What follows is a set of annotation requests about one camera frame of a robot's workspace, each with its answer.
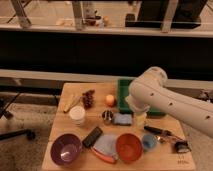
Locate dark purple grape bunch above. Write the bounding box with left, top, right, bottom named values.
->
left=82, top=90, right=95, bottom=109

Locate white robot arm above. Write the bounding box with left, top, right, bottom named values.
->
left=125, top=66, right=213, bottom=138

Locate small blue cup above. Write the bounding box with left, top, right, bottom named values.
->
left=142, top=134, right=157, bottom=151

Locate white paper cup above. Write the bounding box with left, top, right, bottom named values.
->
left=69, top=106, right=85, bottom=125

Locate blue sponge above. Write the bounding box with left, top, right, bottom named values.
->
left=113, top=113, right=132, bottom=125

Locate orange plastic bowl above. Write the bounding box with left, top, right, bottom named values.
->
left=116, top=133, right=143, bottom=163

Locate orange round fruit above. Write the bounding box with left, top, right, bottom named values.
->
left=105, top=94, right=116, bottom=107

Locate green plastic tray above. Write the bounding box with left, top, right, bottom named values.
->
left=117, top=79, right=165, bottom=117

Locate light blue cloth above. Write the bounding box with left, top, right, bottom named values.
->
left=93, top=134, right=118, bottom=159

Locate small black box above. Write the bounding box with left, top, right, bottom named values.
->
left=175, top=141, right=190, bottom=153

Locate orange carrot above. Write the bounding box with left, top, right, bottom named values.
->
left=91, top=147, right=116, bottom=164

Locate black rectangular remote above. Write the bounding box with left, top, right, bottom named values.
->
left=82, top=127, right=103, bottom=148

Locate yellow banana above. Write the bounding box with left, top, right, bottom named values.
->
left=63, top=95, right=81, bottom=113

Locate purple plastic bowl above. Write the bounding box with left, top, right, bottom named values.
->
left=50, top=134, right=82, bottom=166

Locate black chair base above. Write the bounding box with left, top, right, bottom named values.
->
left=0, top=94, right=36, bottom=141

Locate black handled tool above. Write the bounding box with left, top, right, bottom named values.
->
left=144, top=126, right=182, bottom=140

